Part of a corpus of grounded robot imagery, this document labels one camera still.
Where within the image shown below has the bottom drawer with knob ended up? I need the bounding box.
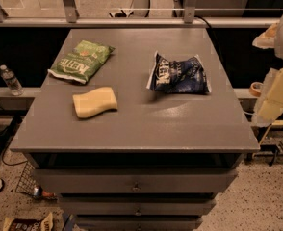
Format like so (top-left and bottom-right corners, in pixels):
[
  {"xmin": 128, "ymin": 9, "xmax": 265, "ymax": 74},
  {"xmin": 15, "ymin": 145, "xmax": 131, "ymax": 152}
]
[{"xmin": 76, "ymin": 216, "xmax": 202, "ymax": 231}]

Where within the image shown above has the black cable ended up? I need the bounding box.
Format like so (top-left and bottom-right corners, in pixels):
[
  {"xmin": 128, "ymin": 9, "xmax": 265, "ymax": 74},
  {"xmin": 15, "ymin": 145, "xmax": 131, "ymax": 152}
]
[{"xmin": 193, "ymin": 15, "xmax": 226, "ymax": 65}]

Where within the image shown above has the brown snack bag on floor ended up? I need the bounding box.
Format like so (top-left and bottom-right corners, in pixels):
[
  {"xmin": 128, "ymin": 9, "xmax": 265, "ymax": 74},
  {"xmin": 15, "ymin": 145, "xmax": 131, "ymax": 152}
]
[{"xmin": 3, "ymin": 213, "xmax": 54, "ymax": 231}]

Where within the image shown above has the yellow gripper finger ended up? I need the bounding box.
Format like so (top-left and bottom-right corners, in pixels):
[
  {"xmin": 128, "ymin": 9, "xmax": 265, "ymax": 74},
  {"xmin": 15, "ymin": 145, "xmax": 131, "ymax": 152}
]
[{"xmin": 252, "ymin": 67, "xmax": 283, "ymax": 127}]

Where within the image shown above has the roll of tape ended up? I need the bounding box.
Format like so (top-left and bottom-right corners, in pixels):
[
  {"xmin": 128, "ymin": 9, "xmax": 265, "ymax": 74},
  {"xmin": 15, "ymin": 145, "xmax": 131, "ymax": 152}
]
[{"xmin": 249, "ymin": 82, "xmax": 263, "ymax": 97}]

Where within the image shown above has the wire mesh basket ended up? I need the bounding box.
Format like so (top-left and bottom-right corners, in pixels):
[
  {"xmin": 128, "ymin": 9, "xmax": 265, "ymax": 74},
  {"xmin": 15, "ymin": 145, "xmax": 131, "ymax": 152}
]
[{"xmin": 15, "ymin": 163, "xmax": 41, "ymax": 197}]

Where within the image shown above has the drawer with knob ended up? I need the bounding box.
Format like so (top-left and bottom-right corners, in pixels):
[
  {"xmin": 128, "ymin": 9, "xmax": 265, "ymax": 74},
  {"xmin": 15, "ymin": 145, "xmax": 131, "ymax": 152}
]
[
  {"xmin": 59, "ymin": 195, "xmax": 216, "ymax": 216},
  {"xmin": 76, "ymin": 216, "xmax": 202, "ymax": 231},
  {"xmin": 33, "ymin": 168, "xmax": 237, "ymax": 193}
]

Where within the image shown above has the black stand leg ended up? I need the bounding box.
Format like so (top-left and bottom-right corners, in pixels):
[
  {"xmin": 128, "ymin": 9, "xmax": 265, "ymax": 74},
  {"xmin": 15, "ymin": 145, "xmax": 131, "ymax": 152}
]
[{"xmin": 0, "ymin": 115, "xmax": 22, "ymax": 157}]

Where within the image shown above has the yellow sponge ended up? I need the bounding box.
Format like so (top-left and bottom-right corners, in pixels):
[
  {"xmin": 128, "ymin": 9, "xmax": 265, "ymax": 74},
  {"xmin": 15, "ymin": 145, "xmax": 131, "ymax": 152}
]
[{"xmin": 73, "ymin": 87, "xmax": 117, "ymax": 118}]

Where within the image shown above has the green jalapeno chip bag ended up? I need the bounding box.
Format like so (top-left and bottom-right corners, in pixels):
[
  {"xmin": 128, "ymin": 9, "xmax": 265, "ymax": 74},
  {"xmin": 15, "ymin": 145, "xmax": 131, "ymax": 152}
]
[{"xmin": 48, "ymin": 40, "xmax": 115, "ymax": 85}]

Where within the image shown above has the grey drawer cabinet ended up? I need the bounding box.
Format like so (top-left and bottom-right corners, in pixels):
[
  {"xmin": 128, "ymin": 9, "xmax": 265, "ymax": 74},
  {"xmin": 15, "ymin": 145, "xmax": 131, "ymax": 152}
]
[{"xmin": 9, "ymin": 28, "xmax": 261, "ymax": 231}]

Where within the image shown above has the clear plastic water bottle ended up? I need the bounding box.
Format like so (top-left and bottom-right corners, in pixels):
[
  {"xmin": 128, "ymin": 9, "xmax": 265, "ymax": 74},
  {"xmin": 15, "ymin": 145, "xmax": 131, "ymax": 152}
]
[{"xmin": 0, "ymin": 65, "xmax": 23, "ymax": 96}]

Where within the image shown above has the metal railing frame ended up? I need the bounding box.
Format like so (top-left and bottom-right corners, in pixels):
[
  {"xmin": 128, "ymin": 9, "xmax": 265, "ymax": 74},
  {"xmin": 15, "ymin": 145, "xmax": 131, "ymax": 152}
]
[{"xmin": 0, "ymin": 0, "xmax": 283, "ymax": 28}]

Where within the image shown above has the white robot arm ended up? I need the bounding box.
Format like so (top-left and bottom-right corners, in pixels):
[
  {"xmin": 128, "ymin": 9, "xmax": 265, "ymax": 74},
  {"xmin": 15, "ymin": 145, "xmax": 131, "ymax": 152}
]
[{"xmin": 252, "ymin": 15, "xmax": 283, "ymax": 127}]

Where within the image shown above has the top drawer with knob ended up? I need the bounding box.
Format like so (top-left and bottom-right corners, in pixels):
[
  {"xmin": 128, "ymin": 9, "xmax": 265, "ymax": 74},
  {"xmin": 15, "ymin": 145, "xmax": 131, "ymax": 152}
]
[{"xmin": 33, "ymin": 168, "xmax": 237, "ymax": 193}]

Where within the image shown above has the middle drawer with knob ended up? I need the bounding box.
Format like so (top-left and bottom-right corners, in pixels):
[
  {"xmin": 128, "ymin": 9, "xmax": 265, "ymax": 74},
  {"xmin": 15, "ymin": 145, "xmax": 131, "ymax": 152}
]
[{"xmin": 59, "ymin": 195, "xmax": 216, "ymax": 216}]

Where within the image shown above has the blue chip bag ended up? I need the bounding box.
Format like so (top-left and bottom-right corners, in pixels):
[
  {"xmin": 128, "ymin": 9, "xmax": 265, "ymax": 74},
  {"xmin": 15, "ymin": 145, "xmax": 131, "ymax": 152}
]
[{"xmin": 146, "ymin": 52, "xmax": 212, "ymax": 94}]

